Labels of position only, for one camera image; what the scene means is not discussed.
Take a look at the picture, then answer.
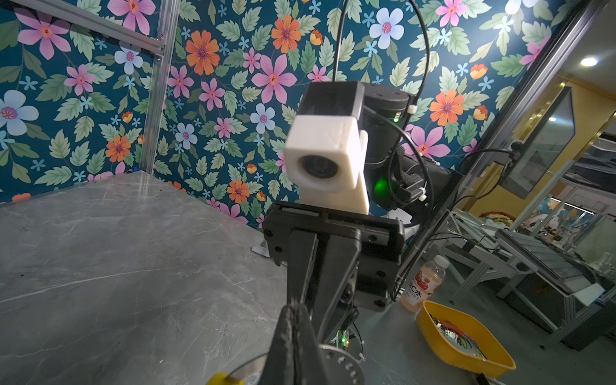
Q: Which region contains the right camera black cable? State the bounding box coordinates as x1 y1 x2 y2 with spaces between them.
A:
331 0 436 227

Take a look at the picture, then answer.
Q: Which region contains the yellow capped key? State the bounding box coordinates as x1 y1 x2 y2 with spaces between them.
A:
207 373 244 385

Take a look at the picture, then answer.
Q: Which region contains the black monitor screen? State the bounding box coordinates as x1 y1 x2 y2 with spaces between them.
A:
500 87 576 199

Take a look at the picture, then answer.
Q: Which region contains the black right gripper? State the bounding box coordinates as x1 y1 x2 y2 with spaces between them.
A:
262 201 405 337

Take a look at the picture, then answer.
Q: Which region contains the yellow plastic tray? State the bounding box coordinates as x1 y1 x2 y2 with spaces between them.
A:
416 301 517 379

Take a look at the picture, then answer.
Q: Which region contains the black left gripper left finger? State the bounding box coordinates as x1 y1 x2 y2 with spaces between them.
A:
258 303 298 385

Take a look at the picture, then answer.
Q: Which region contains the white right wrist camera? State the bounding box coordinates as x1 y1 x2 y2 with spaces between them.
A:
283 82 370 215

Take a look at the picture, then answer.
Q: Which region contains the plastic drink bottle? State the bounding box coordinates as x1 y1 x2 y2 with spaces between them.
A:
401 255 450 313

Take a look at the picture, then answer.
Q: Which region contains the silver metal keyring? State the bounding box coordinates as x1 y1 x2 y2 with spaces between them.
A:
229 344 366 385

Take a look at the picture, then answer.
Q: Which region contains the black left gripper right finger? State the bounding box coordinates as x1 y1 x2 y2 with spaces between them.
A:
293 304 329 384

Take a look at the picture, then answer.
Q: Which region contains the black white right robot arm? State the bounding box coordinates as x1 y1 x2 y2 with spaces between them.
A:
262 81 460 342

